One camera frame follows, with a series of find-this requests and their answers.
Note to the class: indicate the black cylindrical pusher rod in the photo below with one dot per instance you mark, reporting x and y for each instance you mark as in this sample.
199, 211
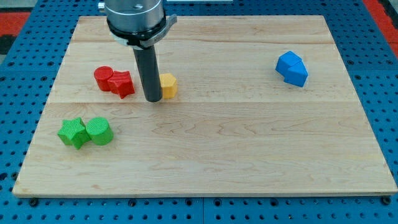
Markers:
147, 66

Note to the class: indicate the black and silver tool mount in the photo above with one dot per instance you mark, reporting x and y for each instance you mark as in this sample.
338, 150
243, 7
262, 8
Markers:
143, 39

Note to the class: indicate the yellow hexagon block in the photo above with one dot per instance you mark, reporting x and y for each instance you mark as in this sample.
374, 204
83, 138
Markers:
169, 85

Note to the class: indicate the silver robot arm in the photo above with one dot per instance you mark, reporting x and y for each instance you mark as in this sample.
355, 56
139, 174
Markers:
140, 24

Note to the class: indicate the red star block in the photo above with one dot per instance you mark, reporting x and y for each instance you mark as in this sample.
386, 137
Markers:
121, 84

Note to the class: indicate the red cylinder block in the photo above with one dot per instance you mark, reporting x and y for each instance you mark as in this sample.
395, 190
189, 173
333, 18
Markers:
102, 75

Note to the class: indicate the green cylinder block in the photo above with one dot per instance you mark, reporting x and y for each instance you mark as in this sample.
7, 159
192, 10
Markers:
99, 131

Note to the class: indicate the green star block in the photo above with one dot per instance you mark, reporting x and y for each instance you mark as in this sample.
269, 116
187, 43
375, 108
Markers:
73, 133

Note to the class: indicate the wooden board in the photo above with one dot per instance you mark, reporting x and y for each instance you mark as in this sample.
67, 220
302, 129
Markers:
234, 128

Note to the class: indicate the blue cube block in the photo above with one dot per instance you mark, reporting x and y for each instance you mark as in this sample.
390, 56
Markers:
285, 61

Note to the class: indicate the blue pentagon block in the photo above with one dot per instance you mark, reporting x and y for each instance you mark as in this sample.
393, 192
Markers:
296, 74

